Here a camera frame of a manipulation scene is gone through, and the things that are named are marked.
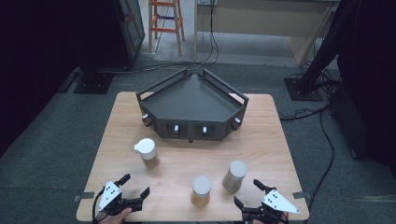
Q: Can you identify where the black stand base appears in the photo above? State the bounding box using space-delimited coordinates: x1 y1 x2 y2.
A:
73 72 115 95

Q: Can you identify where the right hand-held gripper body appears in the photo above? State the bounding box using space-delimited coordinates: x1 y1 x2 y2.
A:
241 188 302 224

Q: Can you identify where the person's left hand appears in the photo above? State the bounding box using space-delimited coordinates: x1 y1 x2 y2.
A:
98 207 134 224

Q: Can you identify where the spice jar with white lid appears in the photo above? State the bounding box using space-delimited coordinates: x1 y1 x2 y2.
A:
134 137 161 171

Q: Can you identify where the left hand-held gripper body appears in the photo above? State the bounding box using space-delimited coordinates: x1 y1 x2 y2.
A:
92 179 145 217

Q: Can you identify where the black curtain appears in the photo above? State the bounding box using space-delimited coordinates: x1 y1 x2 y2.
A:
0 0 132 158
336 0 396 180

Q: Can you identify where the brown powder jar grey lid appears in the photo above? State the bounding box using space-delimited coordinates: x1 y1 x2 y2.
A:
221 160 248 194

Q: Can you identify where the grey framed panel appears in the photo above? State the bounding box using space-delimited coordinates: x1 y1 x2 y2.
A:
112 0 147 69

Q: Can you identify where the black stand with pole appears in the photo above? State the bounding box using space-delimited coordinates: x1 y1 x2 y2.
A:
283 0 361 103

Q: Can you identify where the light wooden desk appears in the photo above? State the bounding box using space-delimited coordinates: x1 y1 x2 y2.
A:
192 0 341 67

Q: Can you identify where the dark grey corner rack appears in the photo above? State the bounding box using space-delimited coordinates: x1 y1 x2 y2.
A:
135 67 250 143

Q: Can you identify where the grey tape strip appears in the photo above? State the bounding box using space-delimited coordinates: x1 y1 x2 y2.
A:
291 190 312 201
73 191 95 203

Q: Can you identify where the person's right hand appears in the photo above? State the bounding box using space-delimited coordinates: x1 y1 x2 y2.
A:
251 212 290 224

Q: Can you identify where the wooden ladder with orange rungs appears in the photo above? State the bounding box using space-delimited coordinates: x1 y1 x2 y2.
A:
148 0 187 58

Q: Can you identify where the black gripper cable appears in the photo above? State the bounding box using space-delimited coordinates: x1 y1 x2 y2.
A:
92 189 106 224

